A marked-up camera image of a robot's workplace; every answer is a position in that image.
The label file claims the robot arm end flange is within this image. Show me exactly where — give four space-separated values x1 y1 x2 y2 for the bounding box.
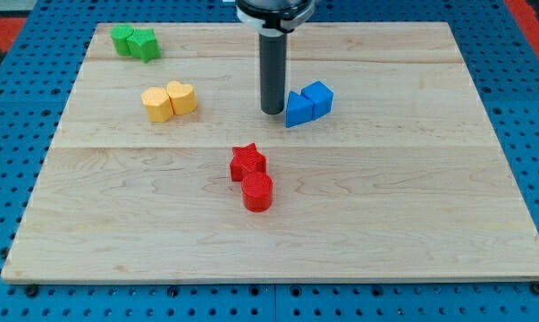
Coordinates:
236 0 316 37

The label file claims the red star block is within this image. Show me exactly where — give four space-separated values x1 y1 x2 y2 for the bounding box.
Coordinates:
229 143 266 182

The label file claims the red cylinder block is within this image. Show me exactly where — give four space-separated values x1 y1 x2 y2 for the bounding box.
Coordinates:
241 172 274 212

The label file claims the blue triangle block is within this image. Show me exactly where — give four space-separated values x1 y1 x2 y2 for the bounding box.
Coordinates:
285 91 314 128

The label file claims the blue cube block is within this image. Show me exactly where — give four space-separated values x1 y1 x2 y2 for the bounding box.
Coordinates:
301 80 333 120

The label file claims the yellow heart block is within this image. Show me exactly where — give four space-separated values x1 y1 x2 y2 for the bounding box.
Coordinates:
166 80 198 115

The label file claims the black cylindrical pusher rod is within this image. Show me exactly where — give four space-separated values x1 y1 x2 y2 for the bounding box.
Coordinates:
259 34 287 115

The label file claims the wooden board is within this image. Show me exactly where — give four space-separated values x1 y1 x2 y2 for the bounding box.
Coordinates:
2 22 539 284

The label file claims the yellow hexagon block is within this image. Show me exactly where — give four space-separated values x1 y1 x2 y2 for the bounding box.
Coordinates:
140 87 173 123

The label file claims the green star block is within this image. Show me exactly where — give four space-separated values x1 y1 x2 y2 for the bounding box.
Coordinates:
126 29 161 63

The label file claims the green cylinder block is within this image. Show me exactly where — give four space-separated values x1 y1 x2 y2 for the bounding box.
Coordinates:
110 24 134 56

